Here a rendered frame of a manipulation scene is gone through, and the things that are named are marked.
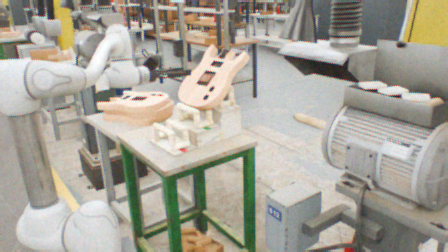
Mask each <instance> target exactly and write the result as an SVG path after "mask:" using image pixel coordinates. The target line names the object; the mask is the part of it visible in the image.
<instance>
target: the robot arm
mask: <svg viewBox="0 0 448 252"><path fill-rule="evenodd" d="M108 58H110V63H111V66H110V67H109V68H108V69H106V70H105V71H104V72H103V69H104V68H105V66H106V62H107V59H108ZM102 73H103V81H104V82H105V84H106V86H108V87H109V88H125V89H126V88H130V87H132V86H135V85H145V84H148V82H155V81H156V79H157V78H158V79H161V78H163V79H167V78H176V77H179V78H181V76H191V70H184V67H180V68H171V67H169V69H168V68H165V69H154V70H153V71H151V70H149V69H147V68H146V67H145V66H134V64H133V62H132V45H131V40H130V37H129V34H128V31H127V30H126V28H125V27H123V26H122V25H121V24H112V25H111V26H110V27H109V28H108V29H107V31H106V36H105V39H104V40H102V42H101V43H100V44H99V46H98V48H97V49H96V53H94V55H93V56H92V59H91V61H90V62H89V65H88V67H87V68H86V69H83V68H80V67H79V66H76V65H70V64H66V63H57V62H47V61H40V60H29V59H10V60H3V61H0V111H1V112H2V113H3V114H4V115H7V118H8V124H9V127H10V130H11V136H12V139H13V142H14V144H15V145H14V147H15V150H16V153H17V156H18V162H19V165H20V168H21V173H22V176H23V180H24V183H25V188H26V191H27V194H28V199H29V203H28V206H27V207H26V208H25V209H24V214H23V215H22V216H21V217H20V219H19V220H18V223H17V230H16V235H17V237H18V240H20V243H23V245H25V246H27V247H29V248H31V249H36V250H40V251H47V252H123V250H122V249H121V248H122V246H121V234H120V230H119V226H118V220H117V218H116V216H115V213H114V211H112V208H110V206H109V204H106V203H105V202H102V201H89V202H87V203H85V204H83V205H81V206H80V207H79V208H78V209H77V210H76V211H75V212H72V208H70V207H69V205H68V203H67V202H66V201H65V199H64V198H62V197H61V196H60V195H58V194H57V190H56V187H55V186H56V184H55V180H54V177H53V174H52V167H51V164H50V160H49V154H48V150H47V147H46V140H45V137H44V134H43V130H42V124H41V120H40V117H39V111H38V109H39V107H40V104H41V99H46V98H56V97H59V96H66V95H73V94H75V93H78V92H80V91H83V90H84V89H86V88H89V87H90V86H92V85H94V84H96V82H98V80H99V78H100V76H101V75H102Z"/></svg>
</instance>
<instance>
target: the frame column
mask: <svg viewBox="0 0 448 252"><path fill-rule="evenodd" d="M361 215H363V216H364V217H365V218H368V219H369V220H371V221H373V222H376V223H377V224H379V225H382V226H383V227H384V229H383V234H384V235H383V237H382V238H381V239H379V240H377V241H374V240H373V239H372V238H369V237H367V236H366V235H363V234H362V233H360V237H361V241H362V244H363V247H365V248H368V249H369V250H370V251H372V252H443V251H444V247H445V244H442V243H440V242H439V241H437V240H434V239H432V238H431V237H428V236H426V235H425V234H423V233H420V232H418V231H416V230H415V229H411V228H410V227H408V226H405V225H404V224H402V223H400V222H397V221H396V220H394V219H391V218H390V217H388V216H386V215H383V214H382V213H380V212H377V211H376V210H374V209H373V208H369V207H368V206H366V205H362V213H361Z"/></svg>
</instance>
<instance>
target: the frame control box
mask: <svg viewBox="0 0 448 252"><path fill-rule="evenodd" d="M321 203H322V191H320V190H319V189H317V188H314V187H312V186H311V185H308V184H307V183H306V182H304V181H297V182H296V183H293V184H292V185H288V186H286V187H285V188H281V189H280V190H277V191H274V192H273V193H270V194H267V196H266V246H267V247H268V248H269V249H270V250H272V251H273V252H326V251H333V250H337V249H340V248H353V249H354V251H353V252H357V251H358V248H357V245H355V244H353V243H342V244H333V245H330V246H326V247H320V248H317V249H313V250H306V249H307V248H309V247H311V246H313V245H314V244H316V243H318V242H319V239H320V233H319V234H316V235H315V236H313V237H308V236H307V235H306V234H303V222H305V221H306V220H309V219H311V218H313V217H316V216H317V215H319V214H321Z"/></svg>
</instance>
